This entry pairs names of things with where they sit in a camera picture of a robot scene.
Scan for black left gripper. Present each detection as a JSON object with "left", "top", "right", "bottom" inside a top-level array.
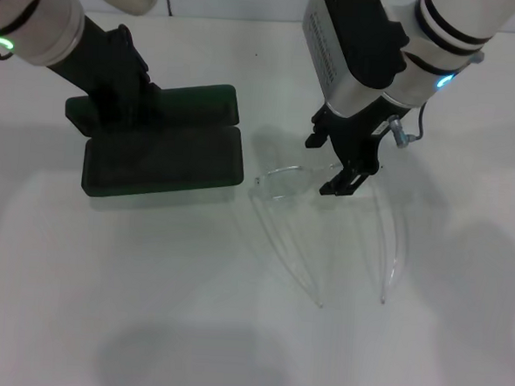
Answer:
[{"left": 43, "top": 13, "right": 168, "bottom": 129}]

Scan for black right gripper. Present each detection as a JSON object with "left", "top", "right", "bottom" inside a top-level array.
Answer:
[{"left": 301, "top": 89, "right": 415, "bottom": 202}]

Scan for clear plastic glasses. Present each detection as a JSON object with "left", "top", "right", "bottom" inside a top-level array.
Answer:
[{"left": 240, "top": 155, "right": 414, "bottom": 316}]

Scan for green glasses case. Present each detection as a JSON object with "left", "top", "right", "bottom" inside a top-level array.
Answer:
[{"left": 58, "top": 74, "right": 251, "bottom": 208}]

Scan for right gripper cable with plug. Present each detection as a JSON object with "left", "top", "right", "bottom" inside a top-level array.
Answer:
[{"left": 384, "top": 45, "right": 486, "bottom": 153}]

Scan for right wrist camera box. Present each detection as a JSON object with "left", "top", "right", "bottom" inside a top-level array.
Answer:
[{"left": 297, "top": 0, "right": 413, "bottom": 122}]

